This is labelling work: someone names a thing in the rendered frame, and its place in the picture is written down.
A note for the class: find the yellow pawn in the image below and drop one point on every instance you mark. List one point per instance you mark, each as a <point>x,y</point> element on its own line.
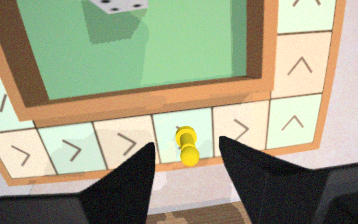
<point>186,138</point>

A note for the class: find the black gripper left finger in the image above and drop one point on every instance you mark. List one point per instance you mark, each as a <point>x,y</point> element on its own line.
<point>120,197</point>

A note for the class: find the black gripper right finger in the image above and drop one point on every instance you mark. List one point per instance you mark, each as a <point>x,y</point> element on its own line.
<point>275,191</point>

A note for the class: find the white die with black pips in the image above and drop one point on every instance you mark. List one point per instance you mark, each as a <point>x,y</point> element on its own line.
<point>116,6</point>

